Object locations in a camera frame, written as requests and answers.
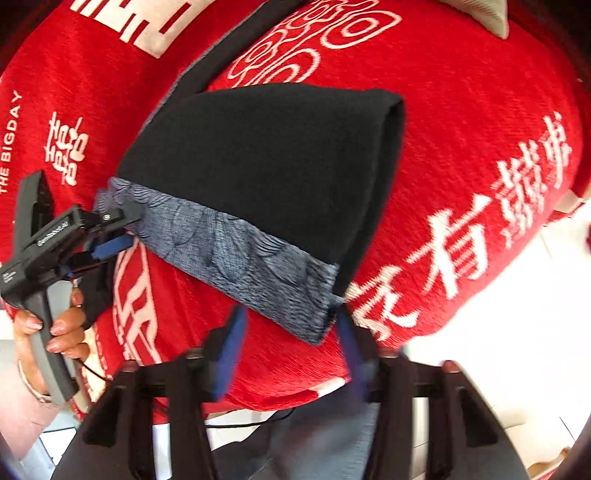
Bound person's legs grey trousers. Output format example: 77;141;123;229
212;386;379;480

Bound black pants blue patterned trim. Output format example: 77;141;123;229
95;1;406;345

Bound black cable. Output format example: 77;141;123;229
73;359;297;430

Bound person's left hand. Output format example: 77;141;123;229
14;282;90;405

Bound red blanket white characters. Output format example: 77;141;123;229
1;1;590;410

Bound cream pillow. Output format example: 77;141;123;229
441;0;509;40

